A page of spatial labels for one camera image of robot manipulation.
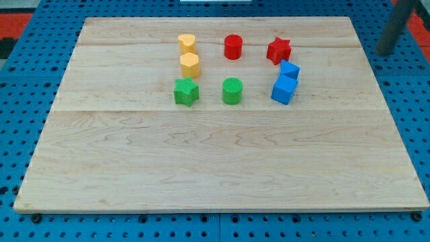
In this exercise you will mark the light wooden board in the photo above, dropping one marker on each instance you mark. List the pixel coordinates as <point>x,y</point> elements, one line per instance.
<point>115,141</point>

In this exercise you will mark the red cylinder block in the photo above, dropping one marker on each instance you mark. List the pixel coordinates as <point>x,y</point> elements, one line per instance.
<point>233,47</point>

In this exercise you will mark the dark grey robot stick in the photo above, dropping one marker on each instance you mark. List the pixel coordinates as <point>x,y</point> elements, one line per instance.
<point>394,27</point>

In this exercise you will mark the green cylinder block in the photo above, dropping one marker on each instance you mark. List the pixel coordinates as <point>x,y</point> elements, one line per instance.
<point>232,88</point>

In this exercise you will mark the green star block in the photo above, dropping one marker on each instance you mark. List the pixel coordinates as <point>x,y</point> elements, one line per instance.
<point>186,92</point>

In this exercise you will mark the blue cube block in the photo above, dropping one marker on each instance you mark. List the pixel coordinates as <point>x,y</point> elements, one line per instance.
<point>284,89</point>

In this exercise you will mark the blue triangle block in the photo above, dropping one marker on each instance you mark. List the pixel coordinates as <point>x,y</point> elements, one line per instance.
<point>289,69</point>

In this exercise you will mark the red star block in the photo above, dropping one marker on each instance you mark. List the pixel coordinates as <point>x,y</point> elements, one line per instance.
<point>279,50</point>

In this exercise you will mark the yellow hexagon block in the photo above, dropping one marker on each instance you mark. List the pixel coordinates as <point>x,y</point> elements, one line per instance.
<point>190,65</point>

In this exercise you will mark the yellow heart block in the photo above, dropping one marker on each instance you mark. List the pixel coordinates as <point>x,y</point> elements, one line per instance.
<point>187,43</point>

